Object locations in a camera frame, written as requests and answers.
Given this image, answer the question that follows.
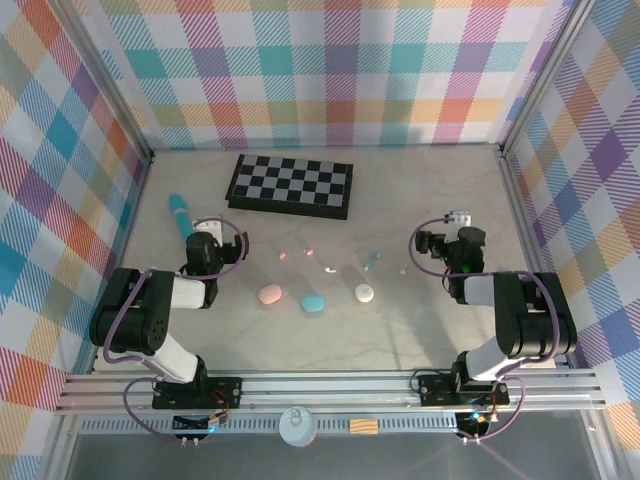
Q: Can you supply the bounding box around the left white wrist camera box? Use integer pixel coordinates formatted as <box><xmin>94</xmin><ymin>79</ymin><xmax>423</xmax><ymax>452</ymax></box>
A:
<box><xmin>195</xmin><ymin>215</ymin><xmax>225</xmax><ymax>242</ymax></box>

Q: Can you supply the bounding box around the aluminium side rail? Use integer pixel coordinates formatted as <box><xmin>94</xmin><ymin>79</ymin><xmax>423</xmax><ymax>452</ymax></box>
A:
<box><xmin>89</xmin><ymin>152</ymin><xmax>153</xmax><ymax>375</ymax></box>
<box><xmin>498</xmin><ymin>147</ymin><xmax>571</xmax><ymax>369</ymax></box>

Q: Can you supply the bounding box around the aluminium mounting rail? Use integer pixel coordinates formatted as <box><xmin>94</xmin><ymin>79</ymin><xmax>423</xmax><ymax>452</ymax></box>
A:
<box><xmin>53</xmin><ymin>368</ymin><xmax>609</xmax><ymax>415</ymax></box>

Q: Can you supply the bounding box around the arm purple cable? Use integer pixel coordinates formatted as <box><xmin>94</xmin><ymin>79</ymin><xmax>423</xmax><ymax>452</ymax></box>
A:
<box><xmin>102</xmin><ymin>217</ymin><xmax>250</xmax><ymax>445</ymax></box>
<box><xmin>408</xmin><ymin>214</ymin><xmax>557</xmax><ymax>444</ymax></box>

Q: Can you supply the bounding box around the teal plastic pen tube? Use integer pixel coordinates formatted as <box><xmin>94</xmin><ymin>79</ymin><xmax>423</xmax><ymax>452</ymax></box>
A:
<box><xmin>168</xmin><ymin>193</ymin><xmax>197</xmax><ymax>247</ymax></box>

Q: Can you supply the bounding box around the grey slotted cable duct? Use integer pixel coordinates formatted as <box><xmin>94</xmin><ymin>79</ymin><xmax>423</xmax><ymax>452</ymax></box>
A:
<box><xmin>78</xmin><ymin>417</ymin><xmax>460</xmax><ymax>434</ymax></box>

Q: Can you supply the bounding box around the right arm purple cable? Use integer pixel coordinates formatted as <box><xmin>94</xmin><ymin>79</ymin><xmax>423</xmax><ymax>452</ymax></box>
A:
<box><xmin>408</xmin><ymin>214</ymin><xmax>557</xmax><ymax>444</ymax></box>

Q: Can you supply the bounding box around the aluminium frame post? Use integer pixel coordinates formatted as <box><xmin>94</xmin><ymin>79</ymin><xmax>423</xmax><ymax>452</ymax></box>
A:
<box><xmin>499</xmin><ymin>0</ymin><xmax>599</xmax><ymax>157</ymax></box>
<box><xmin>49</xmin><ymin>0</ymin><xmax>154</xmax><ymax>162</ymax></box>

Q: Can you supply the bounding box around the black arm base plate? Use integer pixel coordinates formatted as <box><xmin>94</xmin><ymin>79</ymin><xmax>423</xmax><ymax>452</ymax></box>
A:
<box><xmin>152</xmin><ymin>375</ymin><xmax>244</xmax><ymax>410</ymax></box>
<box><xmin>417</xmin><ymin>373</ymin><xmax>510</xmax><ymax>407</ymax></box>

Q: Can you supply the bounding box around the black grey folding chessboard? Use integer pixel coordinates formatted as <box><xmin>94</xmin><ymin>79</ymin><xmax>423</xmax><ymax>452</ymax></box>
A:
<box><xmin>224</xmin><ymin>153</ymin><xmax>356</xmax><ymax>221</ymax></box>

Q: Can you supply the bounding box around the small controller board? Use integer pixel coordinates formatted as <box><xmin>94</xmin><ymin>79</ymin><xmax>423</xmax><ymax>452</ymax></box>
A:
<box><xmin>172</xmin><ymin>409</ymin><xmax>232</xmax><ymax>434</ymax></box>
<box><xmin>456</xmin><ymin>409</ymin><xmax>497</xmax><ymax>437</ymax></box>

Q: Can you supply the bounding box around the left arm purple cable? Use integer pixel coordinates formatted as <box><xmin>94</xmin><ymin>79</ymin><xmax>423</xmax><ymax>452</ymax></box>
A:
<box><xmin>102</xmin><ymin>217</ymin><xmax>250</xmax><ymax>445</ymax></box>

